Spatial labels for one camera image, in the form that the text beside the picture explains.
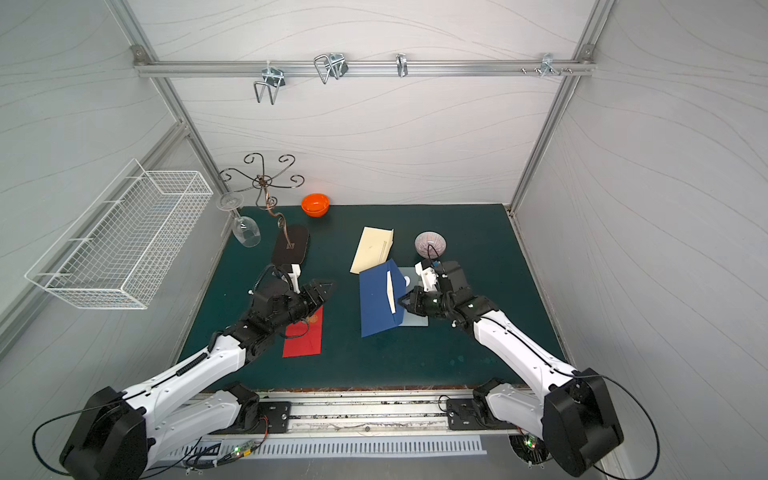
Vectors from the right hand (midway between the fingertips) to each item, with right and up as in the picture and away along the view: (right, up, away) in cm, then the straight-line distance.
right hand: (399, 299), depth 80 cm
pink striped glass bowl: (+12, +14, +28) cm, 33 cm away
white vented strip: (-17, -34, -9) cm, 39 cm away
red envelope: (-23, -7, -10) cm, 26 cm away
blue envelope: (-5, +1, +8) cm, 10 cm away
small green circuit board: (-37, -33, -11) cm, 50 cm away
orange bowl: (-33, +30, +39) cm, 59 cm away
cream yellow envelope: (-9, +13, +29) cm, 32 cm away
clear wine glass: (-46, +19, +8) cm, 50 cm away
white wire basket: (-66, +14, -11) cm, 68 cm away
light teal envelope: (+4, +5, 0) cm, 6 cm away
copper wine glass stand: (-39, +32, +5) cm, 51 cm away
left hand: (-18, +3, 0) cm, 18 cm away
